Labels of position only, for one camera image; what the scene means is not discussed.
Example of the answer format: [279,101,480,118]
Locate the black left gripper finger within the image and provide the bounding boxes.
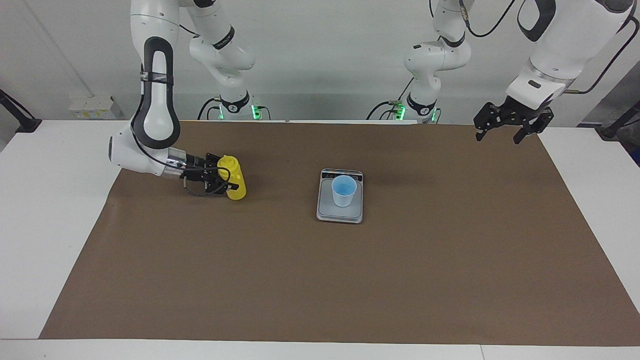
[474,103,502,142]
[513,109,554,145]

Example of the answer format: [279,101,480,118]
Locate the yellow squeeze bottle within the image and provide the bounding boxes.
[217,155,247,201]

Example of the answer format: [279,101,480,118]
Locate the light blue plastic cup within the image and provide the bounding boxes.
[331,175,358,208]

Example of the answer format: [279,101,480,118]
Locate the silver digital kitchen scale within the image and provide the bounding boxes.
[316,169,364,224]

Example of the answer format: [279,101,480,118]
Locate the black table clamp stand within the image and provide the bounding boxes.
[595,100,640,140]
[0,89,42,133]

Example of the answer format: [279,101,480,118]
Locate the brown table mat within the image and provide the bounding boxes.
[39,120,640,347]

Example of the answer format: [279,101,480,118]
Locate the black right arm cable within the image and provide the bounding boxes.
[131,62,232,197]

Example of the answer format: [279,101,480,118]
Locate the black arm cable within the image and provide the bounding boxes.
[459,0,640,96]
[131,62,232,197]

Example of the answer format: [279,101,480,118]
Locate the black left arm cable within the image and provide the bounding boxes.
[459,0,640,96]

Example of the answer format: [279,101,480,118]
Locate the black base power cable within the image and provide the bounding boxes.
[366,75,416,121]
[197,97,272,121]

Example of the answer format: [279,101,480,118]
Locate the white wall socket box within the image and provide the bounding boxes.
[69,95,117,120]

